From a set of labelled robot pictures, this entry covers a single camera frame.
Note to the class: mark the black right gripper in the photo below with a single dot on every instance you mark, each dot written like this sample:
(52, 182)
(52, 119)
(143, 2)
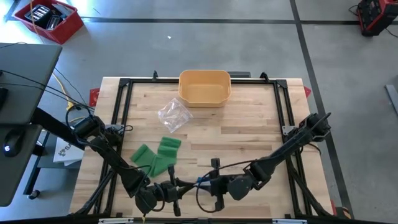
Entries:
(233, 186)

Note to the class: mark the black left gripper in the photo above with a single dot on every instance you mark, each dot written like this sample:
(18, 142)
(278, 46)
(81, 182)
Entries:
(161, 193)

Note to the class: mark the green elastic bandage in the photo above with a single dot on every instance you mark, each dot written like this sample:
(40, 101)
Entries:
(166, 152)

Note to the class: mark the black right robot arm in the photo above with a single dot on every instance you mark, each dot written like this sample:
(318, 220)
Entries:
(289, 146)

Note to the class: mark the yellow plastic bin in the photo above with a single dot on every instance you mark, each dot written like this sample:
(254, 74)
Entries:
(204, 90)

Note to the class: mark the white printed paper sheet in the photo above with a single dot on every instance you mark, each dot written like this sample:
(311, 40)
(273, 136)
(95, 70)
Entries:
(66, 149)

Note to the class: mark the red corner guard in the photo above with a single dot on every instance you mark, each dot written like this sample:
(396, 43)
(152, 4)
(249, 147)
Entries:
(94, 97)
(342, 211)
(307, 91)

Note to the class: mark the black support beam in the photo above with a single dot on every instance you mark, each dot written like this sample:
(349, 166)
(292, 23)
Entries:
(56, 127)

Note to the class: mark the black computer mouse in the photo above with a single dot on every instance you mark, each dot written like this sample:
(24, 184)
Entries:
(12, 144)

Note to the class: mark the grey desk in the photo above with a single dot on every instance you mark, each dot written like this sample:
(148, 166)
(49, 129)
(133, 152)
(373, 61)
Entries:
(28, 77)

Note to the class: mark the red plastic crate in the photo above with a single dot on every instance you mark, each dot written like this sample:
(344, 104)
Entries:
(66, 28)

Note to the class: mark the clear plastic container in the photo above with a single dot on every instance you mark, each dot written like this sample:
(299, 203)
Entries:
(53, 21)

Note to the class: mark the black battery pack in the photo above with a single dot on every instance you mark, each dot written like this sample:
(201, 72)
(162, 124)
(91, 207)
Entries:
(38, 12)

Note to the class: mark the red and black equipment case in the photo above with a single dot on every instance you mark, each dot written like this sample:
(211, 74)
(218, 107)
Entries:
(373, 18)

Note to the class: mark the silver aluminium bracket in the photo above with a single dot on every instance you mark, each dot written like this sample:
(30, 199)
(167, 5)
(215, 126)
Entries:
(289, 221)
(286, 128)
(115, 221)

